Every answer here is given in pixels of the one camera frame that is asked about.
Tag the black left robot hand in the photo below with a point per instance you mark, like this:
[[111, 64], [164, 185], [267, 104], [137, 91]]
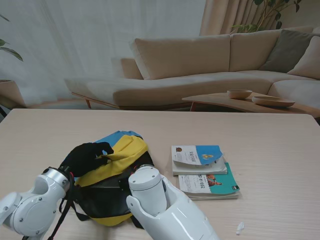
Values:
[[82, 160]]

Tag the blue and yellow school bag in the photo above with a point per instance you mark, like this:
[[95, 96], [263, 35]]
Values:
[[130, 147]]

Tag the blue and white cover book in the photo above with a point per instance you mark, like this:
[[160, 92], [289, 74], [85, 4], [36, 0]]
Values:
[[207, 155]]

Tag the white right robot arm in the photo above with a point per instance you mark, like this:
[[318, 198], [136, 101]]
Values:
[[162, 212]]

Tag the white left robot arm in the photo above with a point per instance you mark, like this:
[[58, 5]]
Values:
[[32, 207]]

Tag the beige plant pot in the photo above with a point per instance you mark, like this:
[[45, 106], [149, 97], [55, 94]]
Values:
[[10, 95]]

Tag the white sheer curtain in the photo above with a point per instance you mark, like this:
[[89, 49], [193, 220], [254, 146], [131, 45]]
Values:
[[87, 37]]

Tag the green plant with long leaves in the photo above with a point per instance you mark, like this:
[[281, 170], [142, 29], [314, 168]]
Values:
[[11, 52]]

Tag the beige corner sofa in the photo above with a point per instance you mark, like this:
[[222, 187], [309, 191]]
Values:
[[190, 82]]

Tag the teal and white cover book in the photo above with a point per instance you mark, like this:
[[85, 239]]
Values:
[[222, 185]]

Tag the wooden coffee table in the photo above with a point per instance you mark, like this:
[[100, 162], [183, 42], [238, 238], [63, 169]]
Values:
[[225, 102]]

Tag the small deep wooden bowl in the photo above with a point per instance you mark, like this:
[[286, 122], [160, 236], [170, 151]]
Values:
[[239, 94]]

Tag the wide shallow wooden bowl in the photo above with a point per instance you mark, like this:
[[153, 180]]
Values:
[[272, 102]]

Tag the beige curtain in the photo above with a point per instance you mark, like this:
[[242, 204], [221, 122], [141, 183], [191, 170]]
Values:
[[225, 17]]

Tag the grey sofa cushion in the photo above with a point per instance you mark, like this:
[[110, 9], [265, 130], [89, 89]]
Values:
[[285, 52]]

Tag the tall green leafy plant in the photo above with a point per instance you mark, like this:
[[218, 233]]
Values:
[[271, 15]]

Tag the cream sofa cushion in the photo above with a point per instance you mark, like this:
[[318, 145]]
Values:
[[307, 62]]

